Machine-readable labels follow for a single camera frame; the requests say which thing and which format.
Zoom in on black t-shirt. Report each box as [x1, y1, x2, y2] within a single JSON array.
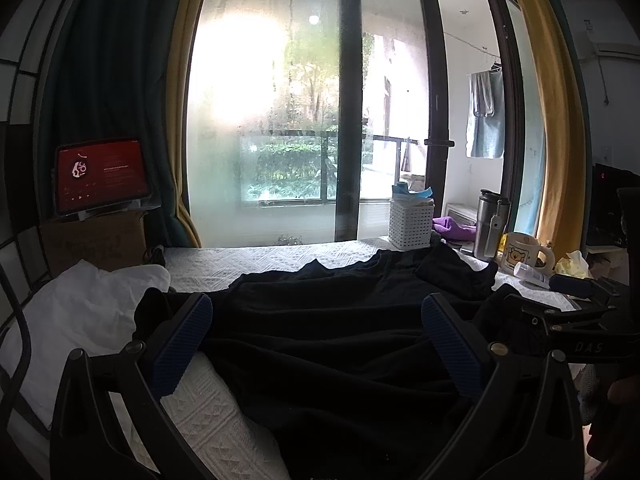
[[133, 245, 576, 480]]

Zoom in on hanging grey blue clothes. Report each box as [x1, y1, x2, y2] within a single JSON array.
[[465, 64, 506, 159]]

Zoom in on yellow crumpled tissue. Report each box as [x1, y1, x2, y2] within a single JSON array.
[[554, 250, 592, 280]]

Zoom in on white quilted bed cover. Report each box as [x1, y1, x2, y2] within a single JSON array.
[[0, 237, 576, 480]]

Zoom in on small white bottle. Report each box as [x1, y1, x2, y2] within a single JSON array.
[[513, 262, 550, 289]]

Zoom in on black monitor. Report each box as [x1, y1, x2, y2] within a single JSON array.
[[587, 164, 639, 247]]

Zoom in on yellow curtain right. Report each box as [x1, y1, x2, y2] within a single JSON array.
[[518, 0, 587, 258]]

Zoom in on yellow curtain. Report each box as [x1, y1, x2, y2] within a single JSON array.
[[518, 0, 587, 258], [165, 0, 204, 248]]

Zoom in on white folded garment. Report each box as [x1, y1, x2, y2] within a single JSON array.
[[21, 260, 170, 427]]

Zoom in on cream bear mug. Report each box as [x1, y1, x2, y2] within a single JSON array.
[[499, 232, 555, 275]]

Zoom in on stainless steel tumbler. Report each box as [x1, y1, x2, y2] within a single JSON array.
[[473, 190, 511, 261]]

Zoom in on brown cardboard box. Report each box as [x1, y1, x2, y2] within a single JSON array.
[[40, 211, 146, 276]]

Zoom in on purple cloth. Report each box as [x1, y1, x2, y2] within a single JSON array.
[[433, 217, 476, 242]]

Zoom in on white perforated plastic basket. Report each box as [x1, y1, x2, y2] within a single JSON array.
[[388, 198, 435, 250]]

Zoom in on blue cloth in basket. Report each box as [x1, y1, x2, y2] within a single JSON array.
[[392, 181, 433, 204]]

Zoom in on tablet with red screen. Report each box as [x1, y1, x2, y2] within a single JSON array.
[[55, 140, 150, 216]]

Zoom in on dark green curtain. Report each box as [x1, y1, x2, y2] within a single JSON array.
[[37, 0, 192, 247]]

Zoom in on yellow curtain left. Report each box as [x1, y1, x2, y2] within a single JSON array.
[[165, 0, 204, 248]]

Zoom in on dark sliding door frame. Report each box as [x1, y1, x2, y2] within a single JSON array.
[[334, 0, 454, 242]]

